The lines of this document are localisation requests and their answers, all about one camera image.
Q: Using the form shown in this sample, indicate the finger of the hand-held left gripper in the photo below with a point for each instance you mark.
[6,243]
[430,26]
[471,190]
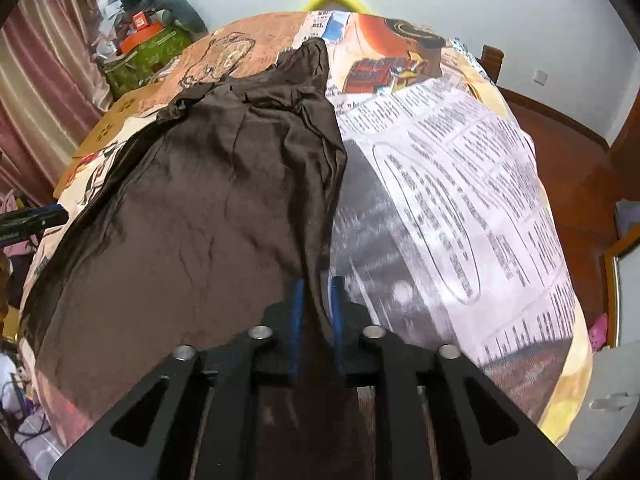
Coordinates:
[35,222]

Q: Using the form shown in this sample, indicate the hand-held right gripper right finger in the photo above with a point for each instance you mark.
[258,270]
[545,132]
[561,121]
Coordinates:
[336,310]

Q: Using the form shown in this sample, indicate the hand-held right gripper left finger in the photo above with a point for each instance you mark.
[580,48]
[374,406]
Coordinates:
[298,310]

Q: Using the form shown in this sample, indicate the brown cloth garment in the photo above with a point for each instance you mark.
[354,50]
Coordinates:
[200,210]

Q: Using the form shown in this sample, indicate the tan flat box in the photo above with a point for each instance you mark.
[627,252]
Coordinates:
[117,115]

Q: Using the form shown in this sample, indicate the pink striped curtain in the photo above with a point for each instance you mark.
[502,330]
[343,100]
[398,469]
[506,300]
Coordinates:
[45,70]

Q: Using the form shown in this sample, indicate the printed blanket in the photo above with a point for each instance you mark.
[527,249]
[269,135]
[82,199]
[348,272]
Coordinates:
[450,185]

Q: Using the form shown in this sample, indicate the green patterned bag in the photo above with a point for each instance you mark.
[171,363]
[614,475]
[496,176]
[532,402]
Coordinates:
[145,57]

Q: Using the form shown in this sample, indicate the orange round box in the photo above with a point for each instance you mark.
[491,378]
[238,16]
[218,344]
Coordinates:
[142,39]

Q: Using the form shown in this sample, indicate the small red box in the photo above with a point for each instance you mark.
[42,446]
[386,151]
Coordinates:
[142,21]

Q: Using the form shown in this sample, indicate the grey plush toy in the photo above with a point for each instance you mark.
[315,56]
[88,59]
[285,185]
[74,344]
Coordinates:
[182,10]

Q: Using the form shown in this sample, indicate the pink slipper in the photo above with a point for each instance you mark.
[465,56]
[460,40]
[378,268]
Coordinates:
[598,332]

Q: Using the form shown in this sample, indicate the wooden framed mirror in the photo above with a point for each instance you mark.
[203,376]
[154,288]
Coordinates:
[625,290]

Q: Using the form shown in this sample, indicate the wooden bed frame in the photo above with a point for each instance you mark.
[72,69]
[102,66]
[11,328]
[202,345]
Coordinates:
[565,160]

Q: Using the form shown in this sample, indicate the white wall socket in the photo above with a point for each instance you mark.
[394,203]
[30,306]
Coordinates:
[540,77]

